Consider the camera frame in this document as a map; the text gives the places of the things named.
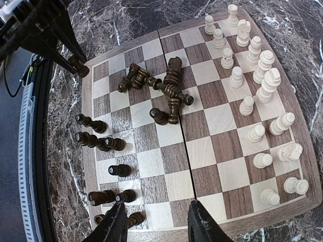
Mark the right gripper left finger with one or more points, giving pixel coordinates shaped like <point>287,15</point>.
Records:
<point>113,227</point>

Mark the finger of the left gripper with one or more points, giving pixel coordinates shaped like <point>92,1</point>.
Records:
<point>70,37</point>
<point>48,55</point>

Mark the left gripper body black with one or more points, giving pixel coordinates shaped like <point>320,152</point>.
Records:
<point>30,24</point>

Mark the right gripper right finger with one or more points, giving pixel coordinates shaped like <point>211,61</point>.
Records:
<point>201,226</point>

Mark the dark tall piece back row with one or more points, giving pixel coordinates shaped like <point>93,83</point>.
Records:
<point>101,197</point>

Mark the dark rook corner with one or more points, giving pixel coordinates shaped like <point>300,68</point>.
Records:
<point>81,69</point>

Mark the wooden chess board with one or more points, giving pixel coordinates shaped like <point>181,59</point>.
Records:
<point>161,172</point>

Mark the pile of dark chess pieces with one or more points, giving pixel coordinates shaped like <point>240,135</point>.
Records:
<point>138,76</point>

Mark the white chess pieces row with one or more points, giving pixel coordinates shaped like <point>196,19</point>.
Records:
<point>245,154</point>

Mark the white cable duct strip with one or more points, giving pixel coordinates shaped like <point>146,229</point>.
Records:
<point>27,186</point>

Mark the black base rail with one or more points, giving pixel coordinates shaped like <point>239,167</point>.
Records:
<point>41,94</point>

